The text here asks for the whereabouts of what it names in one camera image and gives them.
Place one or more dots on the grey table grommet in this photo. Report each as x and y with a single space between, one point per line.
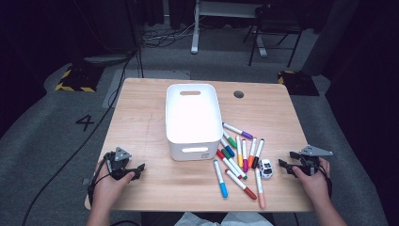
238 94

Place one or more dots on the white toy car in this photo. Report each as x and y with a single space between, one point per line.
266 168

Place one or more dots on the person's light grey trousers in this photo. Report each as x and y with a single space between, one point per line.
200 220

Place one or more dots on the black cap marker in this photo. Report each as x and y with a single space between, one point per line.
258 152

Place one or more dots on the brick red cap marker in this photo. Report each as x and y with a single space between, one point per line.
240 183

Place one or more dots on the white plastic bin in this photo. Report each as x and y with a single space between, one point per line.
193 119

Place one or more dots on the pink cap marker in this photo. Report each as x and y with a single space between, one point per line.
259 188

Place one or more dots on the black metal chair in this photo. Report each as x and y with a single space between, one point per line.
276 25

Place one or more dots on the grey tape strip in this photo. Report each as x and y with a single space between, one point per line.
86 181

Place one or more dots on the large black yellow striped base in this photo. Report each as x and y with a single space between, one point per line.
80 80

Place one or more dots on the person's right hand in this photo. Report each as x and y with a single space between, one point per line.
313 188

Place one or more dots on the black stand pole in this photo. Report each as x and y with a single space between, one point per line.
136 37

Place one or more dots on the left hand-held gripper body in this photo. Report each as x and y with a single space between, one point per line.
120 155

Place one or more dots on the purple cap marker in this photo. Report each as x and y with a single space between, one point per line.
238 130

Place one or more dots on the dark blue cap marker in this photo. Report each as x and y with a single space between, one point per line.
226 147

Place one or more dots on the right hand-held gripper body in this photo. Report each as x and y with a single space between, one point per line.
310 161

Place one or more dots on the magenta cap marker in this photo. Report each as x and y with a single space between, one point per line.
244 153

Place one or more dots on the light blue cap marker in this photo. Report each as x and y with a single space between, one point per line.
220 177

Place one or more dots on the light green cap marker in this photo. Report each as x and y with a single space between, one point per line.
229 139

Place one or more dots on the small black yellow striped base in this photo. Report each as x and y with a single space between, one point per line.
298 83

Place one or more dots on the person's left hand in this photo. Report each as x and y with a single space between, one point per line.
106 191

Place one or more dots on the orange cap marker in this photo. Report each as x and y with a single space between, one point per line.
252 150

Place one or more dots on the yellow cap marker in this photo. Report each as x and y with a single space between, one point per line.
239 150

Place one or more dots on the white desk frame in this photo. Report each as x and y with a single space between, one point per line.
195 31

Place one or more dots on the dark green cap marker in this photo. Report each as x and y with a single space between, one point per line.
226 153

